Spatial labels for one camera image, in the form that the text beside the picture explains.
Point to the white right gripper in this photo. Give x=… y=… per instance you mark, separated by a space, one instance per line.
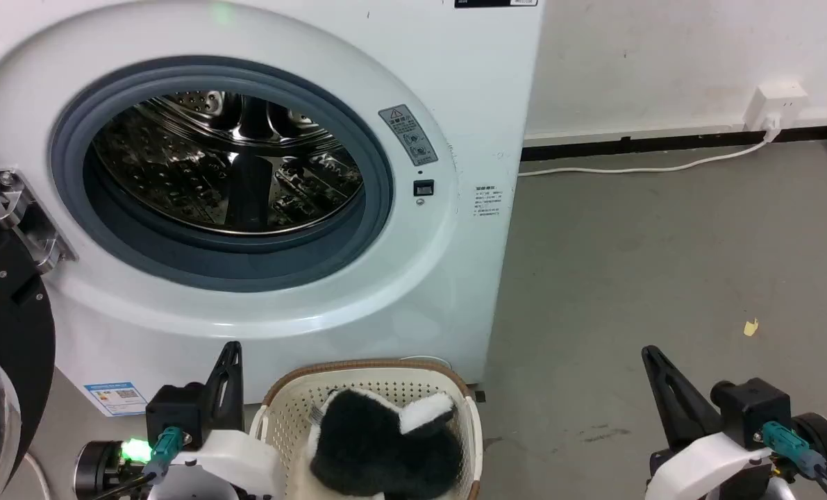
x=705 y=462

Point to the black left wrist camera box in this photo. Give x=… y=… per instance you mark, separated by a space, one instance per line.
x=173 y=410

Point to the white wall power socket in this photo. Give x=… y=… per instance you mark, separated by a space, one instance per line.
x=774 y=104

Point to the small text label sticker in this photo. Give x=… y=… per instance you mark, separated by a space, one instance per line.
x=489 y=201

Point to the yellow paper scrap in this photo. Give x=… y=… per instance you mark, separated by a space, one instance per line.
x=751 y=328

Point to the grey rubber door gasket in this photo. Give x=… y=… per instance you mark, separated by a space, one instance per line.
x=375 y=208

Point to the black and white fuzzy garment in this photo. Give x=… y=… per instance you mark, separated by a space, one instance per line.
x=378 y=444

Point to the black door latch socket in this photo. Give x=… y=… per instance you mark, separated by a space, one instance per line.
x=423 y=187

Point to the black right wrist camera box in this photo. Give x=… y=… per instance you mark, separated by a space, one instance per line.
x=753 y=410

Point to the black baseboard strip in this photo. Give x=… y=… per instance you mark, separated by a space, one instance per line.
x=663 y=142

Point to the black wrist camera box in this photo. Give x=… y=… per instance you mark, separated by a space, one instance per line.
x=173 y=410
x=753 y=410

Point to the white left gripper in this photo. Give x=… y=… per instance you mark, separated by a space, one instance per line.
x=236 y=455

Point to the grey warning sticker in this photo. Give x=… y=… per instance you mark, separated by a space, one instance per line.
x=407 y=134

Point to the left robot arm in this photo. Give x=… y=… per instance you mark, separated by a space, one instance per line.
x=101 y=469

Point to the white front-load washing machine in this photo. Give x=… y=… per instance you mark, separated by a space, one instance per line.
x=448 y=83

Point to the blue energy label sticker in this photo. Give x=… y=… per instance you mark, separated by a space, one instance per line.
x=116 y=398

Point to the white basket with brown rim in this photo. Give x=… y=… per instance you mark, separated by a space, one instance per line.
x=285 y=413

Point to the stainless steel drum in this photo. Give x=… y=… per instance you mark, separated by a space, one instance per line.
x=226 y=163

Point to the metal door hinge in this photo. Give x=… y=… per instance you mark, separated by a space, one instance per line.
x=30 y=219

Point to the black round washing machine door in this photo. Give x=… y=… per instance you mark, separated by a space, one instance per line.
x=7 y=312

